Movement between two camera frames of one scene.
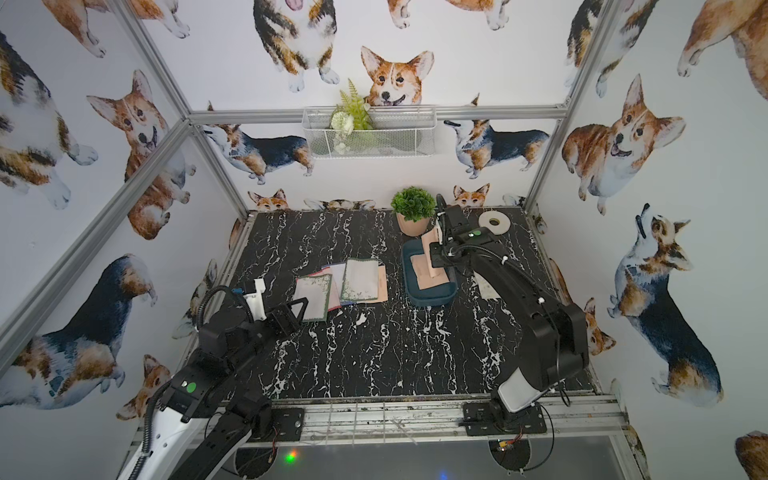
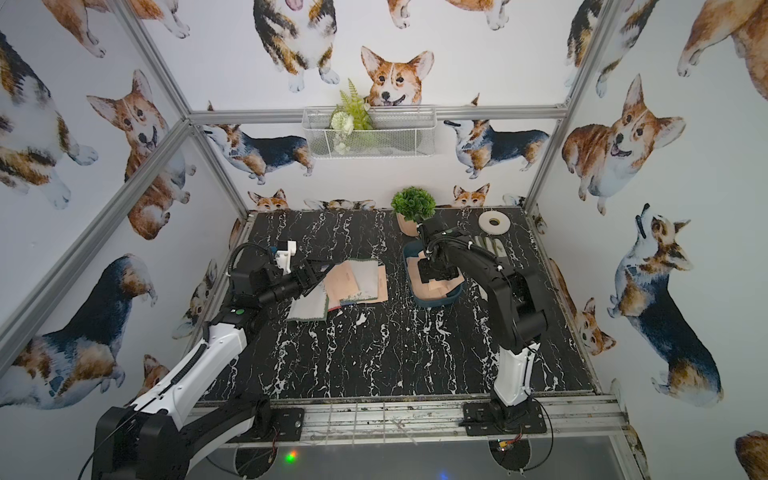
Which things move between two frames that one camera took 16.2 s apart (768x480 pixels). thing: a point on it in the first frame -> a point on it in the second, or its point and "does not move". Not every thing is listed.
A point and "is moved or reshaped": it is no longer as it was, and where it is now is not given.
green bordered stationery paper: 361,279 does not move
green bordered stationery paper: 315,288 does not move
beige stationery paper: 432,236 is moved or reshaped
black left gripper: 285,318 -> 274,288
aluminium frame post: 133,27 does not move
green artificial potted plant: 414,203 does not move
